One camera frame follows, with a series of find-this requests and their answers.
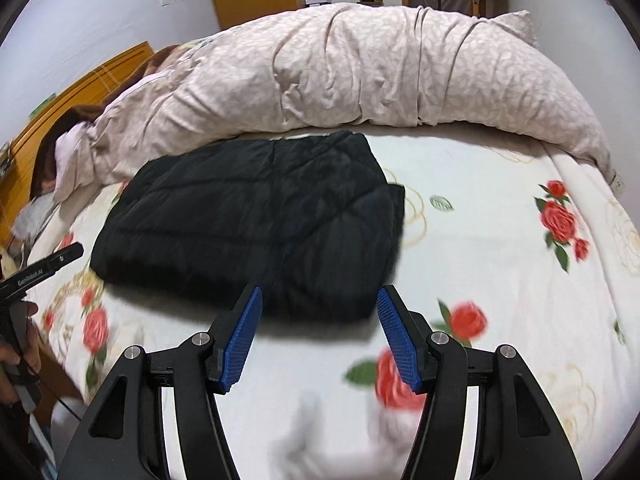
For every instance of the black hooded jacket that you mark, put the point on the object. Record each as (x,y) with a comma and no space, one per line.
(250,220)

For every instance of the white wall socket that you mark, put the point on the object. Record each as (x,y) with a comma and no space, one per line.
(619,185)

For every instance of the floral white bedsheet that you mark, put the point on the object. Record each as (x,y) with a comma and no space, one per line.
(500,270)

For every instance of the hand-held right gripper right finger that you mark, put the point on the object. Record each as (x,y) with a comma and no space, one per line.
(400,340)

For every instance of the pink patterned quilt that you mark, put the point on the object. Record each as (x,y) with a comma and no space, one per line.
(350,70)

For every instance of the orange wooden headboard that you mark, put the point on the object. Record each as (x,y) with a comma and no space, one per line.
(75,95)

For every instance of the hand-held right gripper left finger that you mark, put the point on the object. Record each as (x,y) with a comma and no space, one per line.
(242,340)

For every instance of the grey cloth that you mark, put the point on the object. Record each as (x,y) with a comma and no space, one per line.
(35,215)

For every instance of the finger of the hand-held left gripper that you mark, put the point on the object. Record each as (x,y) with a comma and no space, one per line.
(60,256)

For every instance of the person's left hand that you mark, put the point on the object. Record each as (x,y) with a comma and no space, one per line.
(31,355)

